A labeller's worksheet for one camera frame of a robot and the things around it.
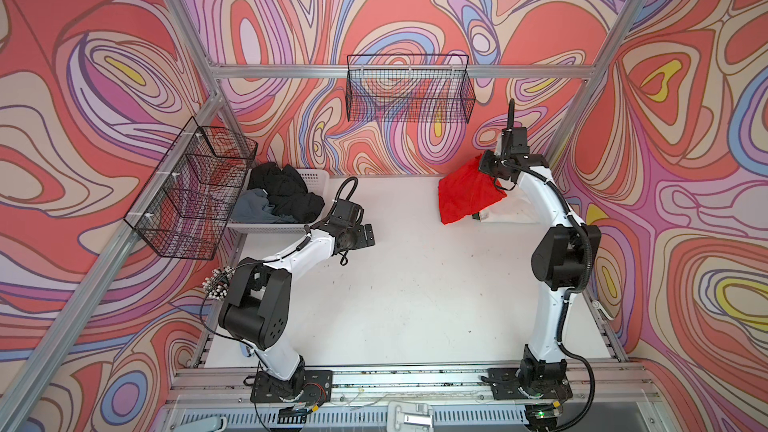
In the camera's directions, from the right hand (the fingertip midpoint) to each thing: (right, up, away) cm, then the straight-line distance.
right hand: (485, 168), depth 96 cm
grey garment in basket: (-77, -13, +3) cm, 78 cm away
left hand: (-40, -22, -2) cm, 45 cm away
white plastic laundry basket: (-59, -3, +15) cm, 61 cm away
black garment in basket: (-67, -8, +7) cm, 68 cm away
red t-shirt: (-5, -7, +3) cm, 10 cm away
